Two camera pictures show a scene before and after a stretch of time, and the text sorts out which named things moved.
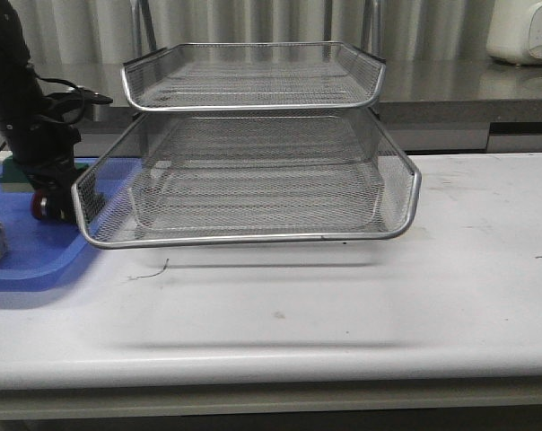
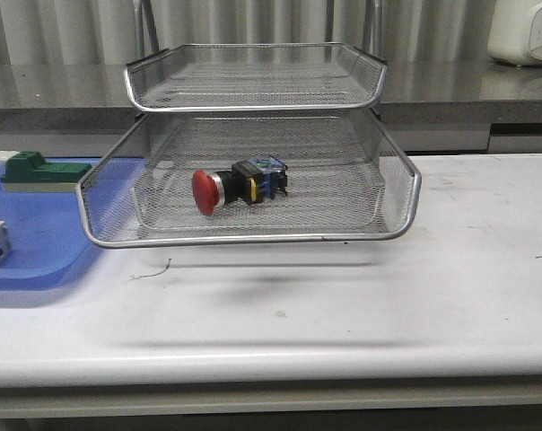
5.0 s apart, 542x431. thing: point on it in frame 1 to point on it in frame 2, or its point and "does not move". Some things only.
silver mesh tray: (228, 176) does not move
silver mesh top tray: (253, 76) does not move
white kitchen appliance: (524, 31) does not move
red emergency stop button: (40, 209) to (249, 180)
